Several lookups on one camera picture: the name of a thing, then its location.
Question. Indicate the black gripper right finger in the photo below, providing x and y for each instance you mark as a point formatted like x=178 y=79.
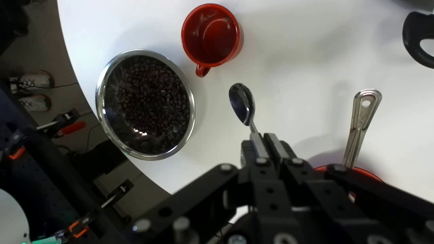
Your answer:
x=293 y=180

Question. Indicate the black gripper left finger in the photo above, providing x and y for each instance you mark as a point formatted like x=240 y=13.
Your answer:
x=259 y=190

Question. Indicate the large silver serving spoon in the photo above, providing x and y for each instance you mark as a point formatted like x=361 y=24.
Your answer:
x=361 y=116

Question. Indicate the dark bowl with food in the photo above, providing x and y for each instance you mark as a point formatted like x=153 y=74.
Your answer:
x=102 y=103

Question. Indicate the red plate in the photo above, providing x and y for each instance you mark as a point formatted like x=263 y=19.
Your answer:
x=367 y=173

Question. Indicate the dark coffee beans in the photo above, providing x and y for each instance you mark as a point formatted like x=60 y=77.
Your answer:
x=149 y=103

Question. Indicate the red enamel mug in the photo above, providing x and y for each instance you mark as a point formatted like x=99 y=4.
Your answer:
x=211 y=34

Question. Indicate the black perforated cart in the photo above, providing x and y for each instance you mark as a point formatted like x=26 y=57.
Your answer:
x=54 y=190

